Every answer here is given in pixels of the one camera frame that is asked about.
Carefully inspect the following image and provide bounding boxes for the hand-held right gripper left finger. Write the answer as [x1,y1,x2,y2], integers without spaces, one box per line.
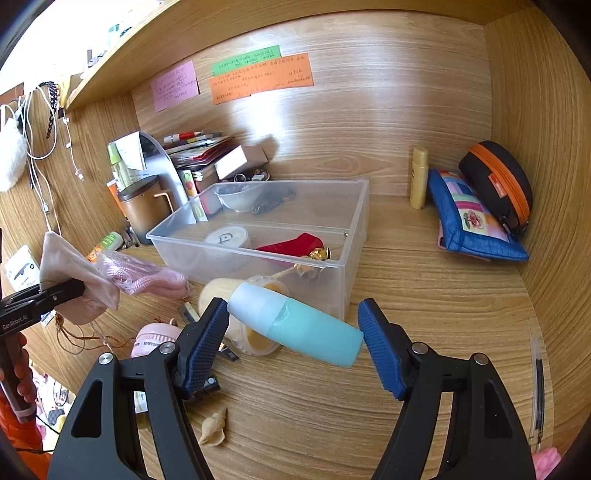
[47,298,230,480]

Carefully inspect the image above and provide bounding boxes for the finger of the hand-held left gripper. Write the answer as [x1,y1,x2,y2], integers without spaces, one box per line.
[0,280,87,313]

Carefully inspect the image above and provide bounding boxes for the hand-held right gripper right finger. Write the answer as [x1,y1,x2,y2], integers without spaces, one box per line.
[358,298,536,480]

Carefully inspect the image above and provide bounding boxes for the beige drawstring cloth pouch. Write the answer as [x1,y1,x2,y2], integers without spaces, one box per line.
[39,232,122,326]

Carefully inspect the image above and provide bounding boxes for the pink round case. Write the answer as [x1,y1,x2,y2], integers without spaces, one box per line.
[131,323,184,359]

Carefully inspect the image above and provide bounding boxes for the white drawstring pouch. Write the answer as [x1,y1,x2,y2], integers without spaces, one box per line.
[54,313,139,357]

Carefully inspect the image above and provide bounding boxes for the purple knitted pouch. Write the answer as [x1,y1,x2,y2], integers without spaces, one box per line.
[95,253,191,297]

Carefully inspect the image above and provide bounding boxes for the clear plastic storage box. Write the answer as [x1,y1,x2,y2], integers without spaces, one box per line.
[147,179,370,320]

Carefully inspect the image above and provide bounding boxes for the person's left forearm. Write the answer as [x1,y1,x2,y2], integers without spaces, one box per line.
[0,392,49,480]

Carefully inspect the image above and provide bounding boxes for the wooden desktop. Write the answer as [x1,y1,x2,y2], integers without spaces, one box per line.
[28,193,560,480]

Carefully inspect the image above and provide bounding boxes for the person's left hand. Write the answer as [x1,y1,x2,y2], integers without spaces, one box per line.
[13,332,37,408]

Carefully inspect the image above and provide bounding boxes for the white printed carton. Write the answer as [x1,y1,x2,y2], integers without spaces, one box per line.
[2,244,45,296]

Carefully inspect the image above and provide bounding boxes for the green white tube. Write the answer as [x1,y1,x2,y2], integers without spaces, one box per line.
[88,232,124,254]

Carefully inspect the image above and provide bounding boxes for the beige seashell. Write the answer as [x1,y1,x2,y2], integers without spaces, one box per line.
[199,407,228,446]

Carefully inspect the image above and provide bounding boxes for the orange tube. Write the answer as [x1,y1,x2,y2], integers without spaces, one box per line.
[106,180,123,219]

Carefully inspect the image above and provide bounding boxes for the white round lidded container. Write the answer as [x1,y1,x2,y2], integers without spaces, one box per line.
[203,226,251,269]

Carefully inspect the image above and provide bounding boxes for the brown lidded mug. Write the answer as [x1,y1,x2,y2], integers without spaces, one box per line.
[117,178,173,236]

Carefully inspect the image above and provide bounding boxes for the gold charm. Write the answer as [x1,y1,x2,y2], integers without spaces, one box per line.
[294,248,331,278]

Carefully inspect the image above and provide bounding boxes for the red velvet pouch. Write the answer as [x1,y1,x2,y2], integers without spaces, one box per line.
[256,234,324,257]

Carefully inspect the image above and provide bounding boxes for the green label bottle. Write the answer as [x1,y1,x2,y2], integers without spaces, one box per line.
[107,141,134,191]

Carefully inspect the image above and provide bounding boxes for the white fluffy bag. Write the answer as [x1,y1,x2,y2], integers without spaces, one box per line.
[0,105,29,192]

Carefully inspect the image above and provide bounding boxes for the white paper receipt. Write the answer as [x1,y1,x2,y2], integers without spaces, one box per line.
[115,131,145,172]

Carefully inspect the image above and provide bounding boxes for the white bowl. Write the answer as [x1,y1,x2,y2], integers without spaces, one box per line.
[216,182,260,213]

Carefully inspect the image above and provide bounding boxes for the clear black pen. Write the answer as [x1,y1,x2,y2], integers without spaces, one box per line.
[529,336,549,457]

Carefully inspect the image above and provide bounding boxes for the blue patchwork pouch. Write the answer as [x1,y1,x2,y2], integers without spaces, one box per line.
[427,168,530,262]

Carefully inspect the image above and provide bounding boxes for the fruit print booklet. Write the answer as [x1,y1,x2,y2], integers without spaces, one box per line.
[178,169,198,205]

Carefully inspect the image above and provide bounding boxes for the yellow tube bottle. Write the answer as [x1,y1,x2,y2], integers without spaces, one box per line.
[410,147,430,210]

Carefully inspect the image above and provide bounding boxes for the small cardboard box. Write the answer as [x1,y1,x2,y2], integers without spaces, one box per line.
[215,145,269,181]

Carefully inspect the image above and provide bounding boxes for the pink fluffy object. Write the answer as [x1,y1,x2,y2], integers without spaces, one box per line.
[531,448,562,480]

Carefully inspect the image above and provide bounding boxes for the black orange zip case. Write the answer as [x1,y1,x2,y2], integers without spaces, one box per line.
[458,141,533,238]

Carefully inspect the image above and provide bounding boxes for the pink sticky note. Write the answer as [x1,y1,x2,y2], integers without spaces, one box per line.
[152,61,200,112]

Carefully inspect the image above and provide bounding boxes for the orange sticky note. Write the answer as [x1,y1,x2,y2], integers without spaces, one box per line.
[209,53,315,105]

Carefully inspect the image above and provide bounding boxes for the green sticky note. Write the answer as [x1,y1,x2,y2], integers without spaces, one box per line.
[211,45,282,77]

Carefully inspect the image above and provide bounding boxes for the white charging cable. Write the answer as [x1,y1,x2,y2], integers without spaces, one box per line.
[21,85,63,234]
[61,117,86,182]

